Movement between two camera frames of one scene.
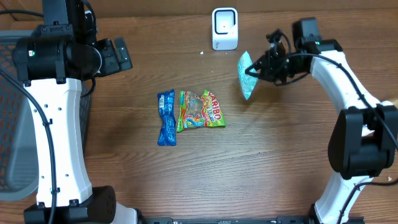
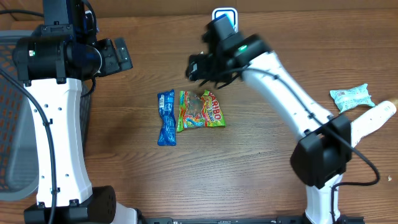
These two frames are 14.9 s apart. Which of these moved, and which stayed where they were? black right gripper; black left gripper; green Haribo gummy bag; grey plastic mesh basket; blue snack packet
Moved: black right gripper
Stayed: blue snack packet; black left gripper; grey plastic mesh basket; green Haribo gummy bag
